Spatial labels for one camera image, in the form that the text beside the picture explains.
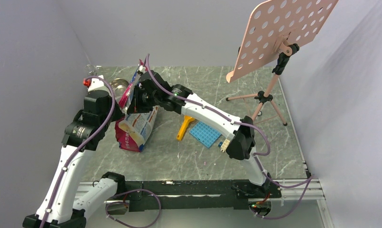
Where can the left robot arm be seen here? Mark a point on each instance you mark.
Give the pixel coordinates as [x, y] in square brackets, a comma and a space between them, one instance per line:
[59, 208]

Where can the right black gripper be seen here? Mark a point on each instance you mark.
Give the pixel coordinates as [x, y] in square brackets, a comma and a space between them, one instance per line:
[136, 105]

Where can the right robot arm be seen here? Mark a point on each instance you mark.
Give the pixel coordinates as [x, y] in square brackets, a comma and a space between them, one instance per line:
[239, 131]

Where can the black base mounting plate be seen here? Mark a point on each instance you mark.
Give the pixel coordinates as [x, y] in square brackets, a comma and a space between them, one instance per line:
[201, 194]

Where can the clear glass cup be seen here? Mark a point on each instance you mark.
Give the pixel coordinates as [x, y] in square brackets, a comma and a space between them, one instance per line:
[90, 69]

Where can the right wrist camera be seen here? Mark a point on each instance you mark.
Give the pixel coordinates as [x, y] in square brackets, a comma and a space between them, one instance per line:
[142, 68]

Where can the beige blue toy block car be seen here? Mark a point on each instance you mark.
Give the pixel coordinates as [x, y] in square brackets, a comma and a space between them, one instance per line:
[223, 145]

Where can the pet food bag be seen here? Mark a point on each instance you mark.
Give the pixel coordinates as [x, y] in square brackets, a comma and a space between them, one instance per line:
[133, 130]

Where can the blue building block plate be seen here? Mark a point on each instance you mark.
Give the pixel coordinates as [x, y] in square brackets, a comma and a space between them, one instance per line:
[205, 134]

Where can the grey double pet bowl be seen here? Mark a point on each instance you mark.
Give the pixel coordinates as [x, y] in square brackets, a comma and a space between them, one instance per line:
[119, 86]

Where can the pink perforated music stand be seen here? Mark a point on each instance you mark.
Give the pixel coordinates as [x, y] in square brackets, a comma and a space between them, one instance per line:
[275, 31]

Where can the yellow plastic scoop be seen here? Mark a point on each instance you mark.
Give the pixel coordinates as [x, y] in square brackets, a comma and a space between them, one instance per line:
[187, 120]

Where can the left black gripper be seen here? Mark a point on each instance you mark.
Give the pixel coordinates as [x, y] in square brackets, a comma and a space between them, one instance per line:
[118, 114]

